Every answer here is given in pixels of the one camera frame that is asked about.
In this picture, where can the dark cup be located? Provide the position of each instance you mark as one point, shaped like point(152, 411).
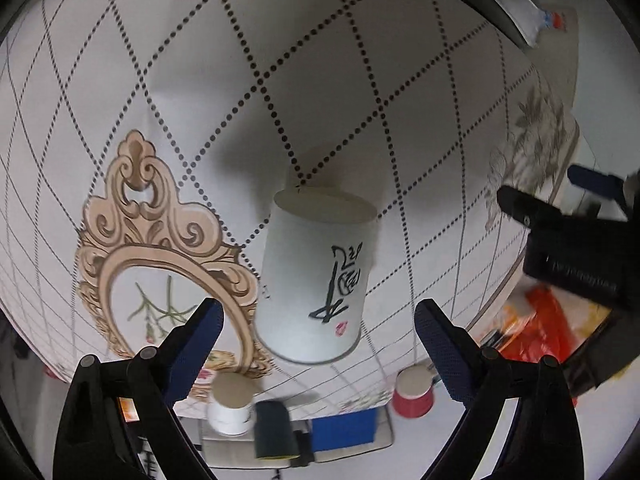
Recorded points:
point(272, 432)

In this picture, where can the red cup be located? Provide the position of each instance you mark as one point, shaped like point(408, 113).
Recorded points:
point(412, 400)

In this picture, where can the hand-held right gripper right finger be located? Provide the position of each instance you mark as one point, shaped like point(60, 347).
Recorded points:
point(444, 350)

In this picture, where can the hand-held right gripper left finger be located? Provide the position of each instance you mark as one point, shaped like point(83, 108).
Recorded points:
point(199, 342)

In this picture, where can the grey tray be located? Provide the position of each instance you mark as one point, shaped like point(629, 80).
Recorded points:
point(385, 435)

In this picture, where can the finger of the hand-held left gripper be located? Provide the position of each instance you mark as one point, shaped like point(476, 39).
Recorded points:
point(590, 177)
point(525, 207)

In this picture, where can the blue box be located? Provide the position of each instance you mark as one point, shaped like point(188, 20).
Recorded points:
point(345, 427)

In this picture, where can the white cup with black calligraphy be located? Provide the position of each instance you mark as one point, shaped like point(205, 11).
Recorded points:
point(300, 280)

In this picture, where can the orange plastic bag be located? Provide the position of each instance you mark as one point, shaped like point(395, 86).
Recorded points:
point(545, 330)

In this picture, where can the small white cup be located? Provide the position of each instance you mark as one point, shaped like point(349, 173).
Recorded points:
point(229, 410)

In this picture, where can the white dotted lattice tablecloth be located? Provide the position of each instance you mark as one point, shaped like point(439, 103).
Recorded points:
point(350, 60)

